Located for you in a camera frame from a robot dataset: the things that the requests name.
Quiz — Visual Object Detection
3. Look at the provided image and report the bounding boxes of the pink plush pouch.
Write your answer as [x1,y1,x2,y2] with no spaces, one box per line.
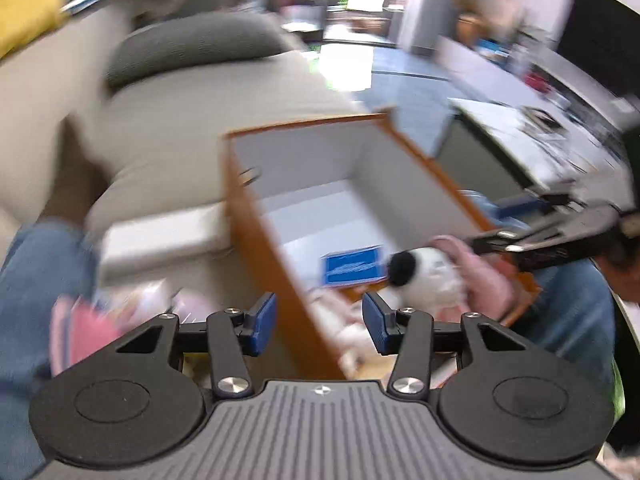
[49,294,126,378]

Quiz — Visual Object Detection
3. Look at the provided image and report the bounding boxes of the marble coffee table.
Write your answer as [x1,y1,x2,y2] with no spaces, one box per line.
[435,97,626,201]

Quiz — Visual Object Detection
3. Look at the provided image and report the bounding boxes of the white marble tv stand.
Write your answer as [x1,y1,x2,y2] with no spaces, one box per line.
[435,35,636,126]

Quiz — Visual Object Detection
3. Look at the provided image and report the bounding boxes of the grey houndstooth cushion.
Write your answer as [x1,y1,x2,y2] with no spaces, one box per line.
[102,12,291,91]

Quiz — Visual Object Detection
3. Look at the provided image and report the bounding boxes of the white crochet bunny doll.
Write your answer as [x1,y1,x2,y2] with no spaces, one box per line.
[305,290,396,376]

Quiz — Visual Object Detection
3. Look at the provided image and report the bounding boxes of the person's leg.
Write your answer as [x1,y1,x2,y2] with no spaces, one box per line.
[460,190,618,401]
[0,222,101,476]

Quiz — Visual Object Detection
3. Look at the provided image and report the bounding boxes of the person's right leg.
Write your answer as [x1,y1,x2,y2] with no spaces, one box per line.
[460,190,618,401]

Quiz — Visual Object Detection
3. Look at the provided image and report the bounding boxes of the orange cardboard box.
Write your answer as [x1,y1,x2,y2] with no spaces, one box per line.
[222,112,543,381]

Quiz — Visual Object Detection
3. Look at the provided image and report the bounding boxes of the brown sock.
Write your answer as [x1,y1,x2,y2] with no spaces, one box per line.
[37,130,111,231]

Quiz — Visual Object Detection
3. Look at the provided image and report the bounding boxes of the brown vase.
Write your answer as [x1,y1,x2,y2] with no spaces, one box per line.
[452,7,488,43]

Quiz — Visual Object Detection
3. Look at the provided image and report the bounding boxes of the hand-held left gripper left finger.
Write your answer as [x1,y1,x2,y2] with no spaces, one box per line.
[116,292,278,402]

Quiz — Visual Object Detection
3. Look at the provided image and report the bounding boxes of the books with dark cover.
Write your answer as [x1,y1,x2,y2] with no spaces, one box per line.
[520,105,571,138]

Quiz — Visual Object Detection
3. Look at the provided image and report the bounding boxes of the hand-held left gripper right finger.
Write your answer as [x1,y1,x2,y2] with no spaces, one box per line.
[361,291,525,402]

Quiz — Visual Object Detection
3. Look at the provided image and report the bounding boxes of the person's left leg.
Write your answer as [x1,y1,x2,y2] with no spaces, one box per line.
[0,222,101,476]

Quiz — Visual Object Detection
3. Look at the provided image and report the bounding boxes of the yellow cushion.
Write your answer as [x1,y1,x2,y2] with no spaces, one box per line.
[0,0,68,58]

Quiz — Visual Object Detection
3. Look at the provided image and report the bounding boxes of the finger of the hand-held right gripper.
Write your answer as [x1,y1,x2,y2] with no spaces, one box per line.
[522,180,601,211]
[470,204,621,273]

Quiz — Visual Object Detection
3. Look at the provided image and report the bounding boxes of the white flat box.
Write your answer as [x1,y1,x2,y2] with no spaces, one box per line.
[97,202,233,288]

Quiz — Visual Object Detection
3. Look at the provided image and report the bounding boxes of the black television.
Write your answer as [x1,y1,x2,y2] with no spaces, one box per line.
[555,0,640,126]

